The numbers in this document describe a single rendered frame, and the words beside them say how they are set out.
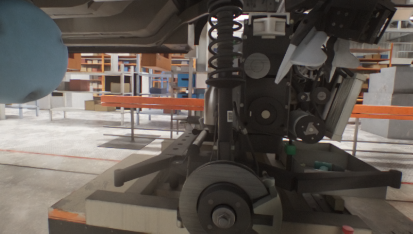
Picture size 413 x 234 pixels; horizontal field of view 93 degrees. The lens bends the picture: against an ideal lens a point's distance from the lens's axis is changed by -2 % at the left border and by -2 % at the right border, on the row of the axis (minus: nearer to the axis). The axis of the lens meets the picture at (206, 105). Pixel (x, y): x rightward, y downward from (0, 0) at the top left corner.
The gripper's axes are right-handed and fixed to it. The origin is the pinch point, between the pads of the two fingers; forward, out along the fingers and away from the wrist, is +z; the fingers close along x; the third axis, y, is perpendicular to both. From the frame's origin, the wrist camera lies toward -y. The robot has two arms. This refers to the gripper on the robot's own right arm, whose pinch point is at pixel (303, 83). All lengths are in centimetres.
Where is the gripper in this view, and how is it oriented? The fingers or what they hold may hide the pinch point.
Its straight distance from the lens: 41.9
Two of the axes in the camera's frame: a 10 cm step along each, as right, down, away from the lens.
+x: 8.5, -0.7, 5.2
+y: 4.8, 4.9, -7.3
